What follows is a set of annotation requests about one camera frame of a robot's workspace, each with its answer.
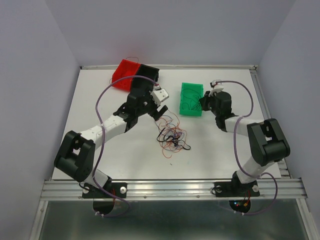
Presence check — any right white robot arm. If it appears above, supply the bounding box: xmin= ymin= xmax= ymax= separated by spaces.
xmin=199 ymin=91 xmax=291 ymax=195

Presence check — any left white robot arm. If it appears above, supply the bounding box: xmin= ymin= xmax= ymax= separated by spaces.
xmin=54 ymin=89 xmax=169 ymax=197

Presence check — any aluminium front rail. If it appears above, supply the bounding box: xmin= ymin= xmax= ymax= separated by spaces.
xmin=40 ymin=178 xmax=308 ymax=202

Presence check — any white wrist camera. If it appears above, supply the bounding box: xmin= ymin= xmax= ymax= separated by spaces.
xmin=209 ymin=79 xmax=224 ymax=97
xmin=150 ymin=88 xmax=170 ymax=107

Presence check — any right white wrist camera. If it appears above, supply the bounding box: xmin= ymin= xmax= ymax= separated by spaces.
xmin=209 ymin=79 xmax=224 ymax=97

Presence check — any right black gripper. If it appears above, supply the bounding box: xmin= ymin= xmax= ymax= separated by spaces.
xmin=198 ymin=89 xmax=221 ymax=117

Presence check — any thin blue wire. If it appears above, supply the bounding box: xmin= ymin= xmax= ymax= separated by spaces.
xmin=181 ymin=87 xmax=202 ymax=112

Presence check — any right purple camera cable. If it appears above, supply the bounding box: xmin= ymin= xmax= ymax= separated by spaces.
xmin=217 ymin=79 xmax=278 ymax=217

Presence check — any wire bundle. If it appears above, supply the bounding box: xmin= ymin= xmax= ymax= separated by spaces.
xmin=154 ymin=109 xmax=192 ymax=160

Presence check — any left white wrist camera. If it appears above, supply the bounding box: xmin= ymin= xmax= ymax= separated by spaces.
xmin=150 ymin=88 xmax=170 ymax=107

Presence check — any green plastic bin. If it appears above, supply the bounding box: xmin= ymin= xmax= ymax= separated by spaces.
xmin=179 ymin=82 xmax=204 ymax=117

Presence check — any red plastic bin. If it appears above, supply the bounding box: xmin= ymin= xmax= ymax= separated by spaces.
xmin=111 ymin=59 xmax=141 ymax=92

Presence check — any black plastic bin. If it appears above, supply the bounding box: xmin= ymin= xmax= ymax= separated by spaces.
xmin=130 ymin=64 xmax=160 ymax=96

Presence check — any purple camera cable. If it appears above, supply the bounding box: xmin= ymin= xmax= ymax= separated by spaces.
xmin=92 ymin=75 xmax=161 ymax=218
xmin=217 ymin=79 xmax=278 ymax=217

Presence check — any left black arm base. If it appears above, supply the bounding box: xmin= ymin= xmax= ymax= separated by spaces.
xmin=78 ymin=180 xmax=128 ymax=199

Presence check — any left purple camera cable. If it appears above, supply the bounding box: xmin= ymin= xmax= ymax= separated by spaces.
xmin=92 ymin=75 xmax=161 ymax=218

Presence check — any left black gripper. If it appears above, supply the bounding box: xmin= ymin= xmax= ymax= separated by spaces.
xmin=136 ymin=85 xmax=168 ymax=121

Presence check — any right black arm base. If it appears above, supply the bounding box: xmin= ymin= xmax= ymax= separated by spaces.
xmin=211 ymin=181 xmax=260 ymax=198

